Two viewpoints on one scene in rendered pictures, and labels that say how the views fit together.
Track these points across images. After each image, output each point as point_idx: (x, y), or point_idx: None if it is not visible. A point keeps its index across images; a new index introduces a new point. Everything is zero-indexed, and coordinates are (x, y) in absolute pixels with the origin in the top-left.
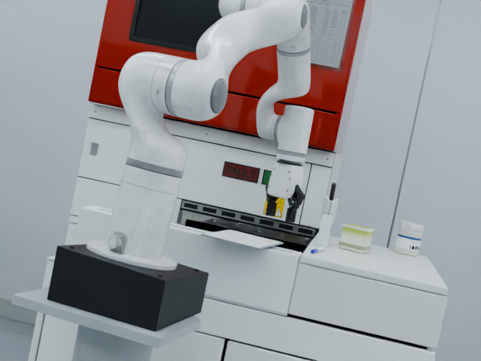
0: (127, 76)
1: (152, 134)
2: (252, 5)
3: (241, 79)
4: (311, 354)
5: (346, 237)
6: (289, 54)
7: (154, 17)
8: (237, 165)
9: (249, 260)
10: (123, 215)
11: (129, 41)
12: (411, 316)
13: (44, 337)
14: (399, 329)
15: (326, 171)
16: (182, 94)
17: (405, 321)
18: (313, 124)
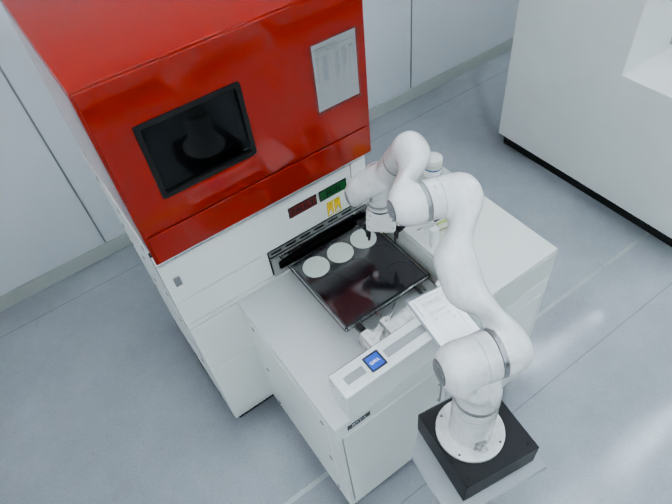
0: (465, 390)
1: (491, 397)
2: (441, 213)
3: (285, 155)
4: None
5: (440, 226)
6: None
7: (175, 163)
8: (298, 205)
9: None
10: (482, 435)
11: (166, 199)
12: (540, 273)
13: (348, 450)
14: (534, 282)
15: (361, 161)
16: (518, 373)
17: (537, 277)
18: (352, 145)
